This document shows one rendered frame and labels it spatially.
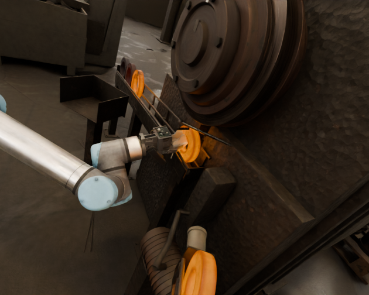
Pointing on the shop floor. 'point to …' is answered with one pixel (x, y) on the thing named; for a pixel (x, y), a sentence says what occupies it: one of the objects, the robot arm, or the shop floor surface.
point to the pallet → (364, 250)
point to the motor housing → (145, 277)
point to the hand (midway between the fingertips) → (187, 140)
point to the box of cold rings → (37, 32)
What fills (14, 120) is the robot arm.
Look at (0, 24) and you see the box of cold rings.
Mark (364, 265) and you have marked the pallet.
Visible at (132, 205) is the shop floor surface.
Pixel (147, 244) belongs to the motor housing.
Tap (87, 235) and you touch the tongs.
